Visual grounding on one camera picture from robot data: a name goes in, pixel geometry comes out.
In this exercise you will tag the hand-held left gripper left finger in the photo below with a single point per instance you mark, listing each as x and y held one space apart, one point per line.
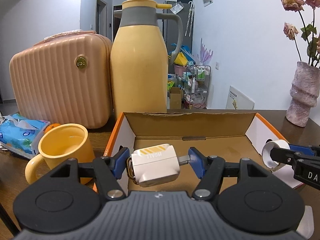
121 158

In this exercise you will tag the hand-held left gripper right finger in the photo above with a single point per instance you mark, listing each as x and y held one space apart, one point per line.
196 158

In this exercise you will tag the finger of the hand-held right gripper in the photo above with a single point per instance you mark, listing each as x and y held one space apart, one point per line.
282 155
305 150

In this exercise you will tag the white tape roll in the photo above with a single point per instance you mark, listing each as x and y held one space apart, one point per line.
280 143

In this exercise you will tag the orange printed cardboard box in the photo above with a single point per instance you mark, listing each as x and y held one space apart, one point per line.
190 126

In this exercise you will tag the white power adapter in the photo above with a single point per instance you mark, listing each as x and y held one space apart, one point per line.
155 165

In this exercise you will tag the pink textured vase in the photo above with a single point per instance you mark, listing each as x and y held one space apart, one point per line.
302 95

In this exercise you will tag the metal trolley rack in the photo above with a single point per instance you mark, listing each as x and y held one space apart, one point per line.
200 97

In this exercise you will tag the brown cardboard carton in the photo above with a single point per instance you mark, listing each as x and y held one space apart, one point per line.
176 97

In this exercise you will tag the yellow mug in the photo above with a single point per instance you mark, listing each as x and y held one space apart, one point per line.
53 152

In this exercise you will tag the small orange fruit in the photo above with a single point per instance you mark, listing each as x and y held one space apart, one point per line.
51 127

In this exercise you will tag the pink bucket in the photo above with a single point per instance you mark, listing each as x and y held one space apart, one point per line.
180 70

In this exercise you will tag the yellow thermos jug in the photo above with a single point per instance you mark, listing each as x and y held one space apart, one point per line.
137 67

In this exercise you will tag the pink ribbed suitcase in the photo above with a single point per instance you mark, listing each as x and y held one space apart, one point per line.
57 85

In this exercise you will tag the blue tissue pack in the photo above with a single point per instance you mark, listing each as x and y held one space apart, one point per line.
17 135

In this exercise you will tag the grey refrigerator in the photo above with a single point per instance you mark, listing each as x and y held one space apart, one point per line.
170 30

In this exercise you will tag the dark brown door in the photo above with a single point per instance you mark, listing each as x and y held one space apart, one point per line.
116 25

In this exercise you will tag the white folded umbrella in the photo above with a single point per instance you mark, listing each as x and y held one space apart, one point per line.
187 20
192 17

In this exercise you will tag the dried rose bouquet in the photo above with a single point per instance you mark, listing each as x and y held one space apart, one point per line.
290 1

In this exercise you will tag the clear plastic bag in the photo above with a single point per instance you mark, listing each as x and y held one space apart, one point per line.
177 8

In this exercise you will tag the white wall socket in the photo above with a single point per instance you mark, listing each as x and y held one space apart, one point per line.
217 66

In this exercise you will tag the purple wall decal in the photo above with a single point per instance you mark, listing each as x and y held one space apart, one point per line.
203 55

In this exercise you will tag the grey door frame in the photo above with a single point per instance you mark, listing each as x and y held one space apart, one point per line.
98 17

